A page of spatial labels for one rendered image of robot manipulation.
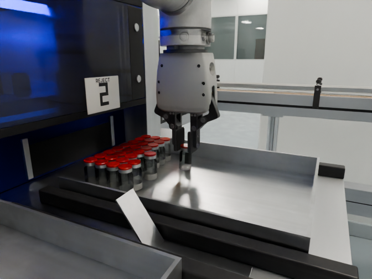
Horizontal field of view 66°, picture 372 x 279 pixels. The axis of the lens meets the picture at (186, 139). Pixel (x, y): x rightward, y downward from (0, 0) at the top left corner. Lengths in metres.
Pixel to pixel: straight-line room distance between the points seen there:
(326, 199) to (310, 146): 1.50
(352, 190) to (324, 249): 1.07
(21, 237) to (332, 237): 0.36
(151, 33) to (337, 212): 0.49
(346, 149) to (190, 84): 1.59
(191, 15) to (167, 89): 0.12
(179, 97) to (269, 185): 0.21
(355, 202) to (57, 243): 1.26
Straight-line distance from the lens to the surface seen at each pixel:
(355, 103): 1.31
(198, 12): 0.47
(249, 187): 0.48
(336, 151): 1.98
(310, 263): 0.31
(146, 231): 0.33
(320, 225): 0.41
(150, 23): 0.67
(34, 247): 0.38
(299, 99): 1.31
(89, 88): 0.51
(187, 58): 0.47
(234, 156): 0.58
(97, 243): 0.32
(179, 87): 0.48
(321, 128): 1.95
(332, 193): 0.51
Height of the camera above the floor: 1.08
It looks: 16 degrees down
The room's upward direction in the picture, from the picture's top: straight up
